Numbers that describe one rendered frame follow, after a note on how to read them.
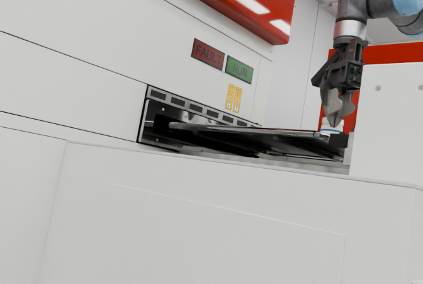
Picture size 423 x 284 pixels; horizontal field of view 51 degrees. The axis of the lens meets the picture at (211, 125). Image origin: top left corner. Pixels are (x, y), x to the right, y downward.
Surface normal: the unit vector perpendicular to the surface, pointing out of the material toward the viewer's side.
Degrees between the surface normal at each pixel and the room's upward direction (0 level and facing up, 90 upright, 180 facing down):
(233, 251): 90
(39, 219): 90
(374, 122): 90
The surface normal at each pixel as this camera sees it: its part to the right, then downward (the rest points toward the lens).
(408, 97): -0.65, -0.21
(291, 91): 0.74, 0.04
